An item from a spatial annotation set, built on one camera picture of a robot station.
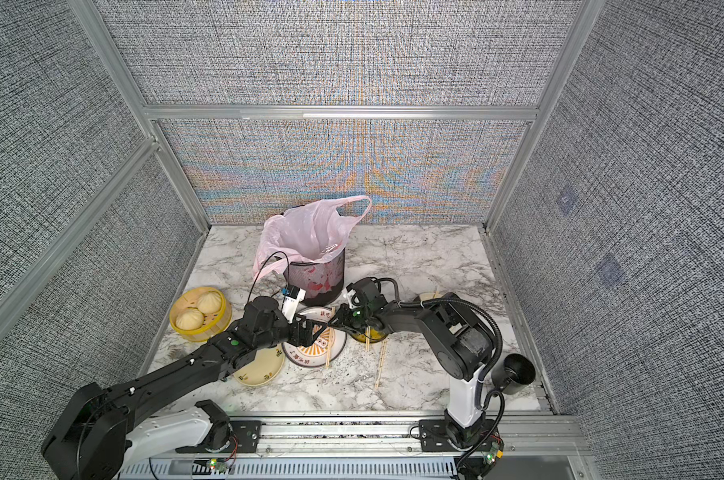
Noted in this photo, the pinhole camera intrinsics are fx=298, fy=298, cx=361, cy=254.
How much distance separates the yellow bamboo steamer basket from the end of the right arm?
0.37 meters

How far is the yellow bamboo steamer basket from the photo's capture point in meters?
0.89

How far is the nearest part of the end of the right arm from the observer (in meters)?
0.74
